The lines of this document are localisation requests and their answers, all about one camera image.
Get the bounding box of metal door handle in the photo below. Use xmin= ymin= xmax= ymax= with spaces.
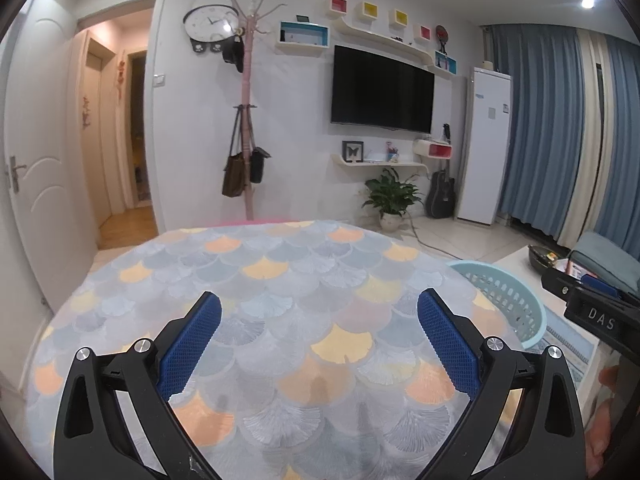
xmin=7 ymin=155 xmax=27 ymax=192

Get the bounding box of black handbag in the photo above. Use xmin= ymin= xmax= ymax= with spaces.
xmin=248 ymin=146 xmax=271 ymax=184

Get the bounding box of long white curved wall shelf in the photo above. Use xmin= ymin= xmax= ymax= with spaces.
xmin=327 ymin=15 xmax=468 ymax=78

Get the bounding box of pink coat rack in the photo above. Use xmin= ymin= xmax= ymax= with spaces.
xmin=220 ymin=0 xmax=301 ymax=224

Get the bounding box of white refrigerator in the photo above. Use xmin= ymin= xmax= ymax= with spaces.
xmin=455 ymin=66 xmax=513 ymax=226

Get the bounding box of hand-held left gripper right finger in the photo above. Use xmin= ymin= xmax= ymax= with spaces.
xmin=416 ymin=287 xmax=587 ymax=480

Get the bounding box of light blue plastic basket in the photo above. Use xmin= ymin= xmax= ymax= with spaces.
xmin=445 ymin=260 xmax=548 ymax=351

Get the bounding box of potted green plant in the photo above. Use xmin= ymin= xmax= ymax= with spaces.
xmin=362 ymin=167 xmax=423 ymax=231

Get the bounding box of scale patterned tablecloth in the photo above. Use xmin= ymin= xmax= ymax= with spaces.
xmin=20 ymin=220 xmax=531 ymax=480

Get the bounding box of blue edged white wall cubby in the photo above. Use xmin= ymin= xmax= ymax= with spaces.
xmin=274 ymin=20 xmax=331 ymax=53

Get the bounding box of panda wall clock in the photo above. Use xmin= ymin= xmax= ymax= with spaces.
xmin=182 ymin=0 xmax=240 ymax=55

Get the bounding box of white coffee table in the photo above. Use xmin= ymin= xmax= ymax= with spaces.
xmin=492 ymin=245 xmax=626 ymax=436

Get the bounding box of grey blue sofa cushion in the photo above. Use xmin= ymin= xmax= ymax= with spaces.
xmin=570 ymin=231 xmax=640 ymax=291

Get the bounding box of person's right hand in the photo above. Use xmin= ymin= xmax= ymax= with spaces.
xmin=584 ymin=364 xmax=623 ymax=468

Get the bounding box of black hat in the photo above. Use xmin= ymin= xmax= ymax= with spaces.
xmin=221 ymin=32 xmax=246 ymax=72

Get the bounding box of black wall television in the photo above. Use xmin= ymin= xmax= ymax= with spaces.
xmin=331 ymin=45 xmax=436 ymax=135

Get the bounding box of black acoustic guitar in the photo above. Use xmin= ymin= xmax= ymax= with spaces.
xmin=425 ymin=170 xmax=456 ymax=219

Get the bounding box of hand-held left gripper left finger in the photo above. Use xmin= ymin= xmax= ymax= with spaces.
xmin=52 ymin=291 xmax=223 ymax=480

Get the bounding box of blue and beige curtain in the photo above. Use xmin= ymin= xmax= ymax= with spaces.
xmin=482 ymin=22 xmax=640 ymax=261

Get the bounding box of brown handbag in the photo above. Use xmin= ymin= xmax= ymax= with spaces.
xmin=222 ymin=105 xmax=251 ymax=198

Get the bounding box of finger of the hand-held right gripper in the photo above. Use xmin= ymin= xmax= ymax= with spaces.
xmin=541 ymin=266 xmax=636 ymax=307

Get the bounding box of black floor cable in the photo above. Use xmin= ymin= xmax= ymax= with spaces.
xmin=405 ymin=210 xmax=451 ymax=256

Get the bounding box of dark bowl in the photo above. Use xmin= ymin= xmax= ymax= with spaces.
xmin=529 ymin=244 xmax=571 ymax=276

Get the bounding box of white door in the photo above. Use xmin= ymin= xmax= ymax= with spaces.
xmin=0 ymin=0 xmax=101 ymax=311

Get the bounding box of white and red wall box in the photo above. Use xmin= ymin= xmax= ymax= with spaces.
xmin=413 ymin=139 xmax=453 ymax=160

